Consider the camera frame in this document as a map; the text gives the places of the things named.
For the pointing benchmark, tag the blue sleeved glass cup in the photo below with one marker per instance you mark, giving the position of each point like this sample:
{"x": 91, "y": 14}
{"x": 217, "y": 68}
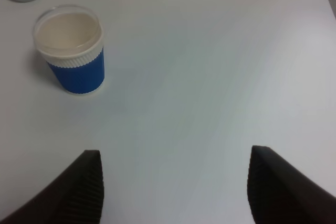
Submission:
{"x": 70, "y": 39}

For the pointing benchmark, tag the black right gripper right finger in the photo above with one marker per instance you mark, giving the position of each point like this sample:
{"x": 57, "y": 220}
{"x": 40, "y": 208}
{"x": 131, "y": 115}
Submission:
{"x": 279, "y": 193}

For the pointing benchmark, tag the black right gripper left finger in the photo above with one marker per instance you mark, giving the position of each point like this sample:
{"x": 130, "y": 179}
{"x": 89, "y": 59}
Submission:
{"x": 75, "y": 196}

